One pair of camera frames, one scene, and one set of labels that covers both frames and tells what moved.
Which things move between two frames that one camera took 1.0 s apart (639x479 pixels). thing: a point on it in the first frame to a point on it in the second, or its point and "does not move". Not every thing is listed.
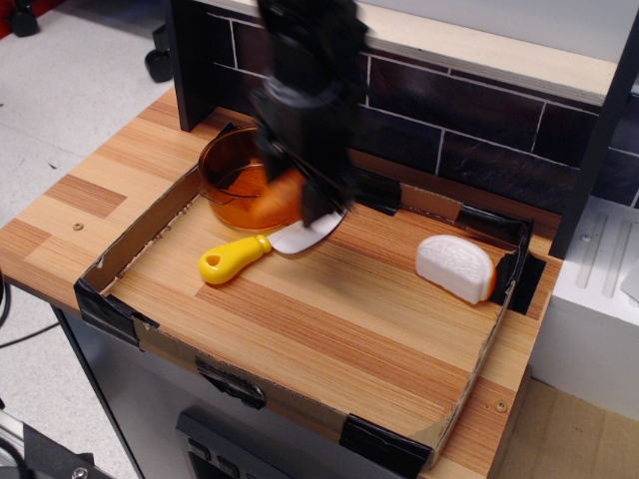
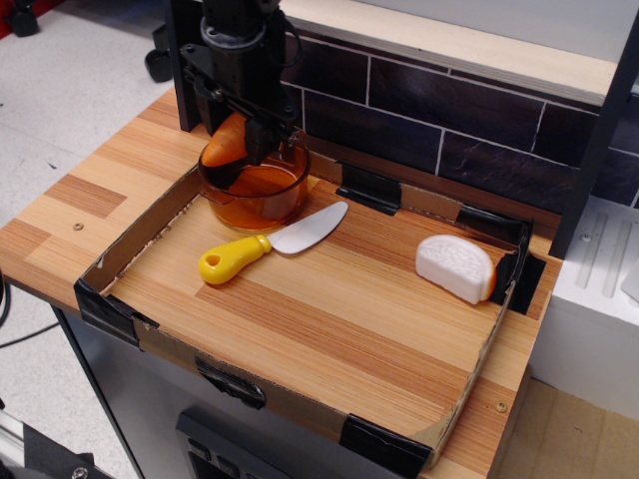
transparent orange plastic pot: (234, 177) does not move
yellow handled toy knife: (223, 262) does not move
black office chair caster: (159, 62) does not move
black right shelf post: (598, 143) does not move
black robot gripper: (305, 121) to (238, 67)
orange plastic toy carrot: (284, 197) to (229, 143)
